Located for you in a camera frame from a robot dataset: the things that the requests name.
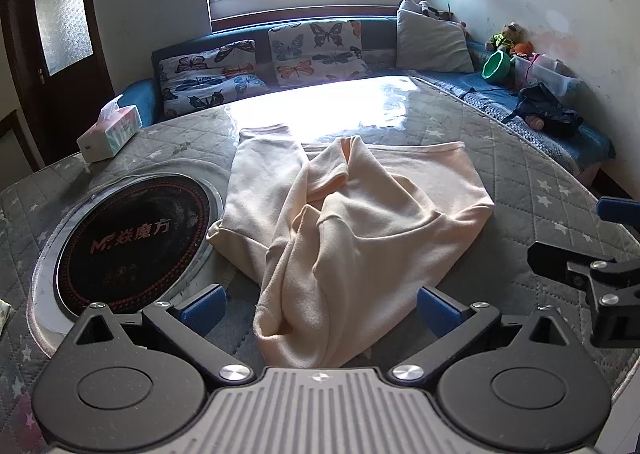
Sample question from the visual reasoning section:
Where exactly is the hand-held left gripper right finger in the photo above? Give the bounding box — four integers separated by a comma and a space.
390, 285, 576, 385

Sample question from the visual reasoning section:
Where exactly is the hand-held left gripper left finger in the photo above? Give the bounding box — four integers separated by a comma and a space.
60, 284, 256, 385

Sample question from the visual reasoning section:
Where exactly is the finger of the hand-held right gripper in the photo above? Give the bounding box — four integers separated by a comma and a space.
527, 240, 640, 349
596, 195, 640, 240

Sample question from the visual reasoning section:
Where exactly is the cream knit garment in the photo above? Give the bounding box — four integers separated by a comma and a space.
206, 123, 496, 369

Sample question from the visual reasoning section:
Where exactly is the grey quilted star table cover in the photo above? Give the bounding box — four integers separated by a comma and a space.
0, 76, 640, 454

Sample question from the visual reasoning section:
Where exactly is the round black hot plate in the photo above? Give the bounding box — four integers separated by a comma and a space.
31, 173, 224, 357

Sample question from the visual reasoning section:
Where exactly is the dark cloth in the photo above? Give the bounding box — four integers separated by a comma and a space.
501, 83, 585, 137

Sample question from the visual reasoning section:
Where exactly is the clear plastic box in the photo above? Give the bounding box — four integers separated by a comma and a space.
512, 54, 581, 98

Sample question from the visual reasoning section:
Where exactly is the green bowl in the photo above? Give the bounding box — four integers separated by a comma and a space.
481, 50, 512, 82

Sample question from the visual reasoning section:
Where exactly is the tissue box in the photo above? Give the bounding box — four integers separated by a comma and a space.
76, 94, 142, 162

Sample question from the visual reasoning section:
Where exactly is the teddy bear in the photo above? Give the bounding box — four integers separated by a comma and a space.
487, 22, 523, 55

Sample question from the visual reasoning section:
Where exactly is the butterfly print cushion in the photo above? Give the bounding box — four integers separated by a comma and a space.
157, 39, 268, 119
267, 19, 368, 88

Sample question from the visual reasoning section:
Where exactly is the grey pillow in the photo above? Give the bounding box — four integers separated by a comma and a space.
396, 8, 475, 74

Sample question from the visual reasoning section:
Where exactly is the dark wooden door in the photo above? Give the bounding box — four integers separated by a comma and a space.
0, 0, 116, 170

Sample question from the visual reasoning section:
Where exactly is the blue sofa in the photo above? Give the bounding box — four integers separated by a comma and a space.
120, 14, 617, 175

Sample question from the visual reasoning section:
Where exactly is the white patterned pillow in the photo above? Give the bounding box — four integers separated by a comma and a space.
398, 0, 451, 20

